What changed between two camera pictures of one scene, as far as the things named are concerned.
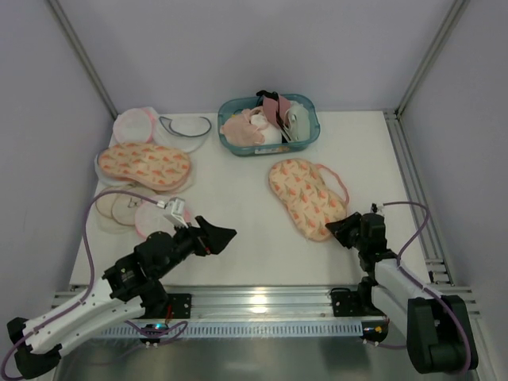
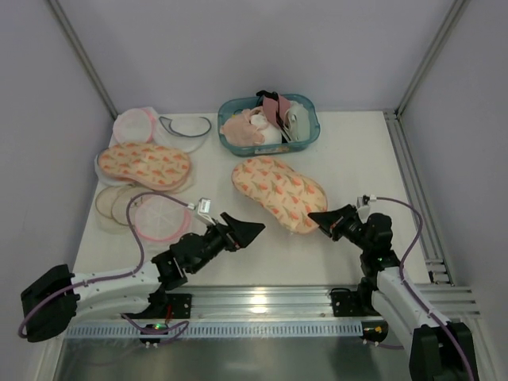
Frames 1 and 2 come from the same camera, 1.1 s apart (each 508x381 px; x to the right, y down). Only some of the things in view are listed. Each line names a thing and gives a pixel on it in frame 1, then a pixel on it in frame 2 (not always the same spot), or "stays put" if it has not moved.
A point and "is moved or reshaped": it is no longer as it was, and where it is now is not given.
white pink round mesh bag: x=136 y=125 stays put
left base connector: x=152 y=333 stays put
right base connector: x=375 y=331 stays put
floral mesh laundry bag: x=310 y=204 is moved or reshaped
